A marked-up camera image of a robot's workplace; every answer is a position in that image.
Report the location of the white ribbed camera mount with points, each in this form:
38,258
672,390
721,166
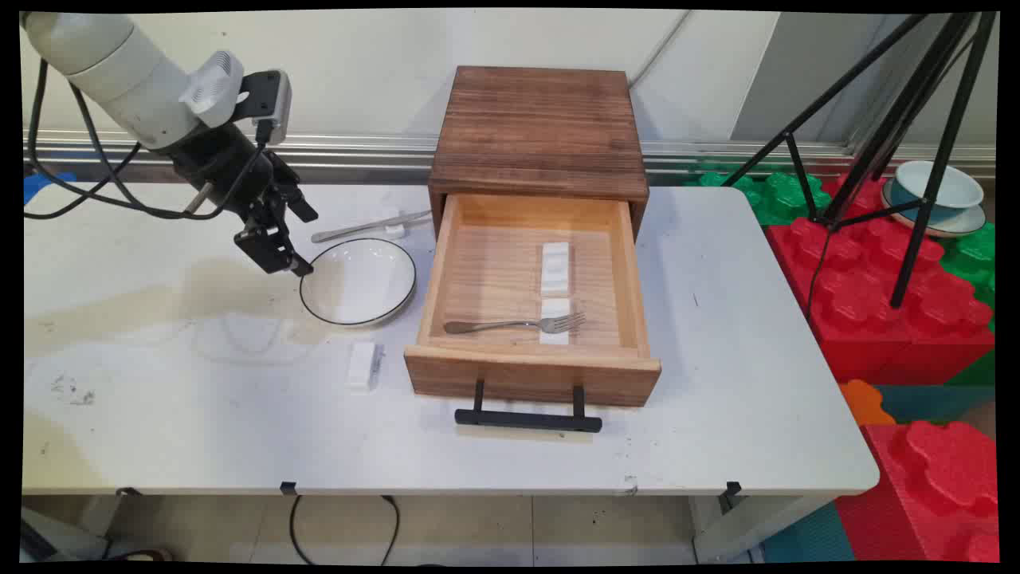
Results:
211,84

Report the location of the white table leg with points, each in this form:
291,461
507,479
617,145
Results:
741,530

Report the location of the teal foam block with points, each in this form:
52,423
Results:
932,402

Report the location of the pale saucer plate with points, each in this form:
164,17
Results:
956,227

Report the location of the pale blue bowl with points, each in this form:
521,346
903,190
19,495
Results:
956,191

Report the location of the orange foam piece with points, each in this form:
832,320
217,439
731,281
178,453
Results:
865,402

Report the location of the steel fork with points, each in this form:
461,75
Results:
494,325

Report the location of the green foam block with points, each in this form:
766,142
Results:
773,195
976,255

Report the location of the aluminium wall rail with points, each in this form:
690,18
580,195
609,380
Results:
358,155

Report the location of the dark wooden drawer cabinet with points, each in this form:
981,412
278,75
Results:
538,131

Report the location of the small white ceramic cutlery rest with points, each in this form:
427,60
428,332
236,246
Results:
395,231

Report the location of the metal spoon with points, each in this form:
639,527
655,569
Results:
358,228

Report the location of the white plate with black rim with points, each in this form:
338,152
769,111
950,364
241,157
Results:
358,283

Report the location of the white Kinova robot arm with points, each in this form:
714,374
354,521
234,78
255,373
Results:
111,68

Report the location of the black grey wrist camera box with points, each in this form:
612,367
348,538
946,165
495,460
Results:
272,100

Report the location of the teal foam mat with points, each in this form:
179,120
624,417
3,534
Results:
809,538

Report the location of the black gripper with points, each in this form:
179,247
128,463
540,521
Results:
227,171

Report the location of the black tripod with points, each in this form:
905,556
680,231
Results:
924,104

